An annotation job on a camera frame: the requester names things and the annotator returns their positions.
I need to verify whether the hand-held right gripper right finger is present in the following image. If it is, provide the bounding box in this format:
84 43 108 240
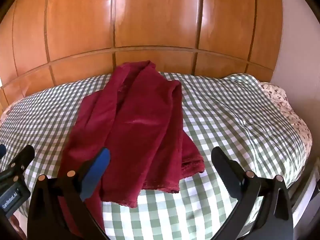
211 146 294 240

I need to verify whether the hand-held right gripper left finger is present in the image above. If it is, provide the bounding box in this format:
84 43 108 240
26 147 111 240

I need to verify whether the dark red cloth garment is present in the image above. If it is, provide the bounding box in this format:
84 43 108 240
60 60 206 233

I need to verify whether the green white checked blanket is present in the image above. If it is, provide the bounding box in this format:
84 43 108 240
0 72 312 240

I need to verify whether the floral bed sheet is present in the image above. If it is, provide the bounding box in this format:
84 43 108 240
259 82 313 155

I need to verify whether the wooden panelled headboard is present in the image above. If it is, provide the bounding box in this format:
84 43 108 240
0 0 283 117

